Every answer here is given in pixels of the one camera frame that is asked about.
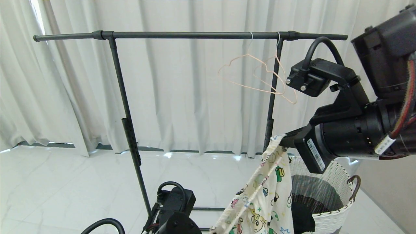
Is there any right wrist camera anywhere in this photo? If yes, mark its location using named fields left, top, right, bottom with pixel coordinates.
left=286, top=58, right=371, bottom=127

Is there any white laundry basket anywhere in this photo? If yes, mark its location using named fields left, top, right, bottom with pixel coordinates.
left=288, top=156, right=361, bottom=234

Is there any white curtain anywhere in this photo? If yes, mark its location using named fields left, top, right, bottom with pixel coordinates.
left=0, top=0, right=416, bottom=159

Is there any black garment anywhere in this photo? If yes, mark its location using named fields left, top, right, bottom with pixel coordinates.
left=291, top=192, right=316, bottom=233

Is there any cream printed garment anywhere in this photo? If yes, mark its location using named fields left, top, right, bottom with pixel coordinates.
left=210, top=135, right=294, bottom=234

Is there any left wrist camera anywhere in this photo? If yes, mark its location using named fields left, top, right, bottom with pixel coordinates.
left=158, top=187, right=197, bottom=221

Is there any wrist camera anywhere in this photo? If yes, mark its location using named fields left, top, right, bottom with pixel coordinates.
left=286, top=58, right=371, bottom=127
left=158, top=187, right=197, bottom=221

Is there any pink clothes hanger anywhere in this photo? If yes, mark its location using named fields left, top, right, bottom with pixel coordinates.
left=218, top=32, right=286, bottom=95
left=253, top=32, right=298, bottom=104

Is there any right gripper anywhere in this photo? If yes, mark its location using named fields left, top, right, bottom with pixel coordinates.
left=279, top=104, right=399, bottom=174

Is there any black clothes rack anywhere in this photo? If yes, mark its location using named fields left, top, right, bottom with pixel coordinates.
left=33, top=30, right=348, bottom=232

